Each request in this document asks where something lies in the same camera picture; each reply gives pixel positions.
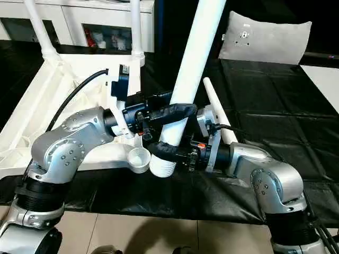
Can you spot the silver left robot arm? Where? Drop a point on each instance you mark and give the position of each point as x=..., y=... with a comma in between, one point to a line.
x=66, y=143

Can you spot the tall black cabinet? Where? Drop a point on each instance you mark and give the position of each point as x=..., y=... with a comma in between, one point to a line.
x=172, y=26

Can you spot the white cabinet with glass doors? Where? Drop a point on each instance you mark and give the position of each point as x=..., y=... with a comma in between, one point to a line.
x=79, y=13

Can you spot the red box in cabinet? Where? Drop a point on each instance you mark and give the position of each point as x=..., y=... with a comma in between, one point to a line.
x=91, y=39

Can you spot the grey cushion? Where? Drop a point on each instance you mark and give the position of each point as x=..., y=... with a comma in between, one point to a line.
x=265, y=39

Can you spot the white plastic table top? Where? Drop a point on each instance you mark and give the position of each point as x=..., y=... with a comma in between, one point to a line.
x=39, y=92

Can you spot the dark robot foot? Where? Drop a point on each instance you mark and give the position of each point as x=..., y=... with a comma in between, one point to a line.
x=108, y=250
x=182, y=250

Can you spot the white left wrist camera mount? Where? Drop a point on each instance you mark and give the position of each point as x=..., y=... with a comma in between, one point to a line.
x=121, y=105

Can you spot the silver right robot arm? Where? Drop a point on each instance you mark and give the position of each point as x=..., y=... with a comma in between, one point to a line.
x=265, y=169

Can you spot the white flat board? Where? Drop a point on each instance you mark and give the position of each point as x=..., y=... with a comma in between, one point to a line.
x=323, y=79

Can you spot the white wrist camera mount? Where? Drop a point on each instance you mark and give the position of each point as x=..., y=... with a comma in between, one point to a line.
x=121, y=105
x=205, y=121

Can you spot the black work mat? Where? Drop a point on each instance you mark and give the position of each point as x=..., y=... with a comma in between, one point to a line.
x=278, y=105

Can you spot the white plastic table leg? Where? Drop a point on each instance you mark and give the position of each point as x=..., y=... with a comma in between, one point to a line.
x=196, y=53
x=136, y=31
x=39, y=31
x=217, y=105

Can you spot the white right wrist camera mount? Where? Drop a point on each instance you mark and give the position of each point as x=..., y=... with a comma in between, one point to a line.
x=205, y=121

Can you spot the black bar with red mark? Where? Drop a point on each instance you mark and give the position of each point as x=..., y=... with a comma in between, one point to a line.
x=320, y=55

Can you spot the small white cup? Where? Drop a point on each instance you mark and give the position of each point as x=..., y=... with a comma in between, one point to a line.
x=102, y=44

